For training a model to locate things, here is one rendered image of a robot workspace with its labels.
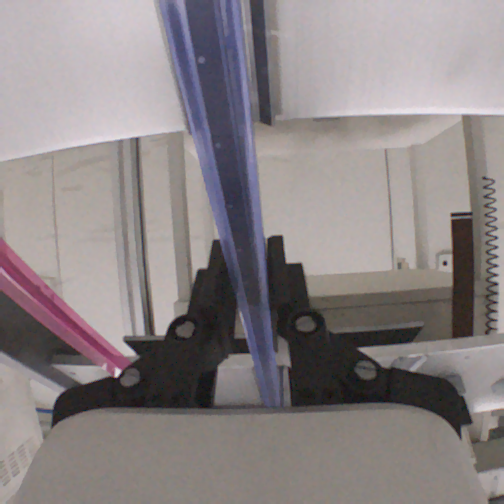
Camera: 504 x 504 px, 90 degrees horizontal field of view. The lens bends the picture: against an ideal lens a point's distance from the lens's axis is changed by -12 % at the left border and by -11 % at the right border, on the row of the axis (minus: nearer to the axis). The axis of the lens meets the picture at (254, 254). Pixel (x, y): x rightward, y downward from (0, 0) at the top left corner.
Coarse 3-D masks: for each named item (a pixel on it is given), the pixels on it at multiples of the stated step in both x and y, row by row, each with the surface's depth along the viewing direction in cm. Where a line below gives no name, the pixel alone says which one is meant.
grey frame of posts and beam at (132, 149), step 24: (120, 192) 45; (120, 216) 45; (144, 216) 48; (120, 240) 45; (144, 240) 48; (120, 264) 46; (144, 264) 48; (120, 288) 46; (144, 288) 47; (144, 312) 46; (480, 456) 44; (480, 480) 40
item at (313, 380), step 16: (288, 320) 9; (304, 320) 9; (320, 320) 9; (288, 336) 8; (304, 336) 8; (320, 336) 8; (304, 352) 8; (320, 352) 8; (288, 368) 10; (304, 368) 7; (320, 368) 7; (304, 384) 7; (320, 384) 7; (336, 384) 7; (304, 400) 7; (320, 400) 7; (336, 400) 7
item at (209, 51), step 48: (192, 0) 4; (240, 0) 5; (192, 48) 5; (240, 48) 5; (192, 96) 6; (240, 96) 6; (240, 144) 6; (240, 192) 7; (240, 240) 9; (240, 288) 11
